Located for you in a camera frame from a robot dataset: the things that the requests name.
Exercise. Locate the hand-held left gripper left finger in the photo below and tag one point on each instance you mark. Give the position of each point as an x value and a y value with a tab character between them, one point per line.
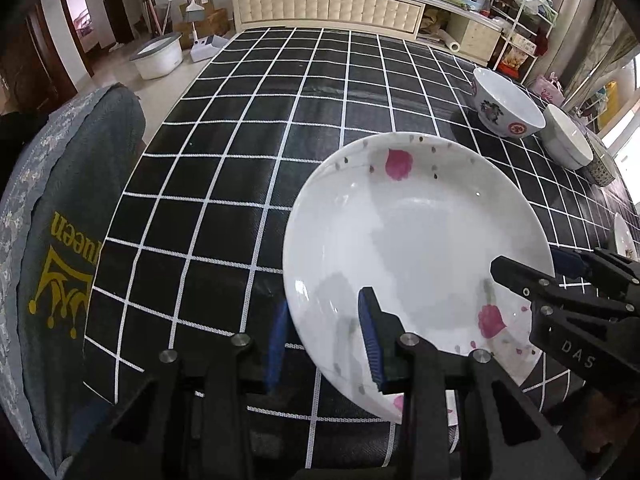
274	355

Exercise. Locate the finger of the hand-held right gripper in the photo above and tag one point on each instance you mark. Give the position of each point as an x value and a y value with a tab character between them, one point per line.
570	262
520	282

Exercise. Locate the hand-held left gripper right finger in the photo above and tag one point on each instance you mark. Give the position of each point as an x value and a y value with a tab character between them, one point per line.
371	345

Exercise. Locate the green patterned bowl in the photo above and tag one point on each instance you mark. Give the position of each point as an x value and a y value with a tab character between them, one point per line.
602	162

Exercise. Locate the white plate with pink flowers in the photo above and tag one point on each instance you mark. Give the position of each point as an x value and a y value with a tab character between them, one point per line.
425	230

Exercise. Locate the small white plate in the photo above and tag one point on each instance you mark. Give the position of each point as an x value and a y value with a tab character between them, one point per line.
625	237

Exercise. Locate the plain white bowl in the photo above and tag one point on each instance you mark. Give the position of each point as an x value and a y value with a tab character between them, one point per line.
567	137

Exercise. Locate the white bowl with red pattern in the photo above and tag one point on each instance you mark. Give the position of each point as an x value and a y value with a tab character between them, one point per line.
505	102

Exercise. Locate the pink bag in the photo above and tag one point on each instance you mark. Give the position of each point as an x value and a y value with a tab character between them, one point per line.
547	89

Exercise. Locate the white paper roll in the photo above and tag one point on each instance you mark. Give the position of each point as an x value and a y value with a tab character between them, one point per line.
447	40

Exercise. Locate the white open box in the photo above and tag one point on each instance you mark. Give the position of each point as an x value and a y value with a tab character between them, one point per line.
207	49

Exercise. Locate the white plastic basin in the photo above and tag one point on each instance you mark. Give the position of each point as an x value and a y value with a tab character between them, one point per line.
157	55

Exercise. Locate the cream tufted cabinet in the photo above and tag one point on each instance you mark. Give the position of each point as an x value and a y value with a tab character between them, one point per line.
325	7

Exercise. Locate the cardboard box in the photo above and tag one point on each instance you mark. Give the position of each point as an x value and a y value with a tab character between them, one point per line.
205	17

